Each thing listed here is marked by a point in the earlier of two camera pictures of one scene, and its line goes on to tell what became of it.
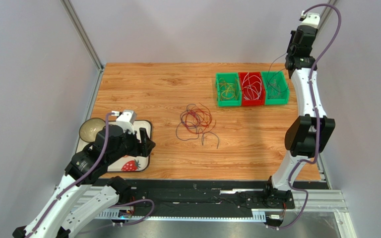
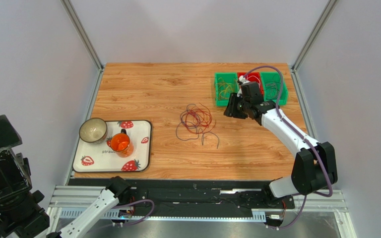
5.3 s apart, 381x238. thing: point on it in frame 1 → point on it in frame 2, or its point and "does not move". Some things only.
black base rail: [204, 195] does not move
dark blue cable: [268, 81] → [271, 85]
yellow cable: [227, 90] does not move
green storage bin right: [277, 90] does not move
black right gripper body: [300, 61] → [238, 107]
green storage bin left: [228, 89] does not move
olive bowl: [89, 128] does not move
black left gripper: [147, 144] → [5, 178]
